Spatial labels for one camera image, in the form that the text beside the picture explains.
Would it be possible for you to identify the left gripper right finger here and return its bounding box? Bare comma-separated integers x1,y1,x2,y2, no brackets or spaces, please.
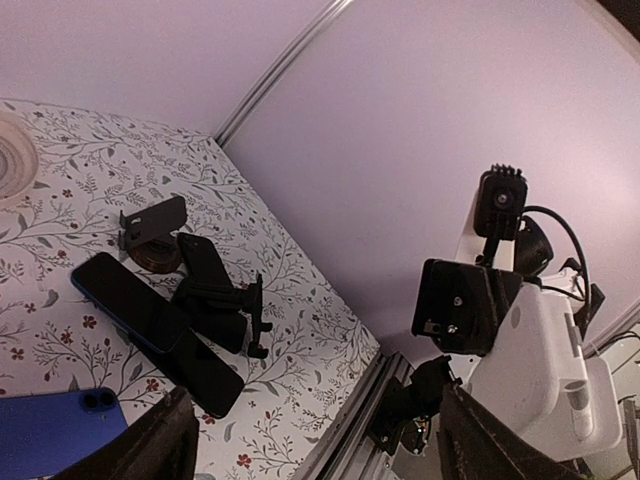
438,385,580,480

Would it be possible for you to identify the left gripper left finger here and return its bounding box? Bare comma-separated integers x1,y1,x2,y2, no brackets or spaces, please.
64,387,199,480

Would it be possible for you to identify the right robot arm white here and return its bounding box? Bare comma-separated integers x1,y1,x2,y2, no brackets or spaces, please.
411,165,623,461

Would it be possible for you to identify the black phone on table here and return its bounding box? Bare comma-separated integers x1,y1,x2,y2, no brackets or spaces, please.
154,331,245,419

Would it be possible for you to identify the blue phone face down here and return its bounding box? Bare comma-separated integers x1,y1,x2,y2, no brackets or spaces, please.
1,388,128,479

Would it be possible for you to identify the black clamp phone stand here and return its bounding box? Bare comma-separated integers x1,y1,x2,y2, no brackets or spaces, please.
171,274,273,359

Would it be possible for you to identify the small black phone on stand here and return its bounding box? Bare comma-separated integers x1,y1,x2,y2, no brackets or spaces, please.
177,233,234,291

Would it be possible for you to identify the round wooden base stand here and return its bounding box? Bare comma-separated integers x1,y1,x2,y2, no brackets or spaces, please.
118,196,187,274

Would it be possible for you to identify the floral table mat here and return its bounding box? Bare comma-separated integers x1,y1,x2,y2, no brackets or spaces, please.
0,97,384,480

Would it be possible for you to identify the white round dish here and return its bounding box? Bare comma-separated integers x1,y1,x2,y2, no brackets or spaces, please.
1,112,39,209

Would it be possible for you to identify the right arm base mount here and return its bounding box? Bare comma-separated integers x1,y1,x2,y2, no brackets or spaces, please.
367,355,461,455

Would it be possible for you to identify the front aluminium rail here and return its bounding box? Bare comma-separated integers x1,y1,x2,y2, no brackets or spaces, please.
291,353,411,480

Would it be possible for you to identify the right aluminium frame post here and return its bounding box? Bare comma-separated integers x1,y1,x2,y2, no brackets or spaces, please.
214,0,353,148

